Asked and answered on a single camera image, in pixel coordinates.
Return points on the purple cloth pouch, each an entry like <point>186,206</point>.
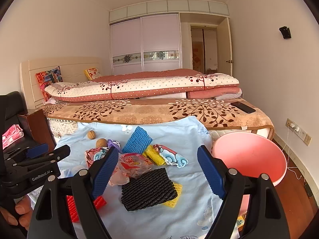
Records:
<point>115,144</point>

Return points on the pink plastic trash bin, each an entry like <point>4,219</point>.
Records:
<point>251,155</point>

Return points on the person left hand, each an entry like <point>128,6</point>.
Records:
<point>23,209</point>

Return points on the cream bed headboard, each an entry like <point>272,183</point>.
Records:
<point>72,70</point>

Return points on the walnut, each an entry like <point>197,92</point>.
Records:
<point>101,142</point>
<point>91,135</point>

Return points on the blue cloud paper wrapper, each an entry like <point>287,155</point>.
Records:
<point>170,156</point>

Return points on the white sliding door wardrobe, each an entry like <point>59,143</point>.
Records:
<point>165,35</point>

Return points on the brown leaf pattern blanket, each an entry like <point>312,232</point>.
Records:
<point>213,114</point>

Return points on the yellow red small pillow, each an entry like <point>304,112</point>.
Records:
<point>92,73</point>

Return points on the black leather chair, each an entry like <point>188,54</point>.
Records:
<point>12,105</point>

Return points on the colourful red blue pillow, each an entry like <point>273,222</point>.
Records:
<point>48,77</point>

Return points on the black foam fruit net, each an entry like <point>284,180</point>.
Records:
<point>150,189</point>

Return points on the yellow foam fruit net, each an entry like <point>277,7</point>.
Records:
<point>172,203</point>

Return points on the wall socket strip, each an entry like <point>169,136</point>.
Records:
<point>303,135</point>

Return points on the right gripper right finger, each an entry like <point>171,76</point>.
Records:
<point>265,217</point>

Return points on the brown wooden nightstand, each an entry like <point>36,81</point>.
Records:
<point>36,126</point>

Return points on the red blue paper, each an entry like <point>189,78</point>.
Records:
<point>94,154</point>

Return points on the cream room door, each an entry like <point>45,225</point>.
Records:
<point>224,47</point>

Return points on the polka dot folded quilt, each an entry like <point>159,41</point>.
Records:
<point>138,88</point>

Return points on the blue foam fruit net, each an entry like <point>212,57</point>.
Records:
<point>138,142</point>

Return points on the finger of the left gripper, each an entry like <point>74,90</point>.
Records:
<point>47,157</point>
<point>27,153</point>

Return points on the pink cloth on chair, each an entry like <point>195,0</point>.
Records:
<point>13,134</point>

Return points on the yellow plastic wrapper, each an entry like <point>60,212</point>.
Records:
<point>154,155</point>

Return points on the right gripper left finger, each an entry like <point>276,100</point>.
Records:
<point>51,217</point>

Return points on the black wall bracket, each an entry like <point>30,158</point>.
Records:
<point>285,31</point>

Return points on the clear red snack bag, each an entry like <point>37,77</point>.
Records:
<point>130,165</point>

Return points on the light blue floral cloth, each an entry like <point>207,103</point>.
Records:
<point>197,206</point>

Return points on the black smartphone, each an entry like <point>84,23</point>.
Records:
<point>243,107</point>

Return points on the pink folded blanket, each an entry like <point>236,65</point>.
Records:
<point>211,93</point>

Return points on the walnut far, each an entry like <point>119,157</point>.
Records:
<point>91,135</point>

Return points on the walnut near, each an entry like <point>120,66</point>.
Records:
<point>101,142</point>

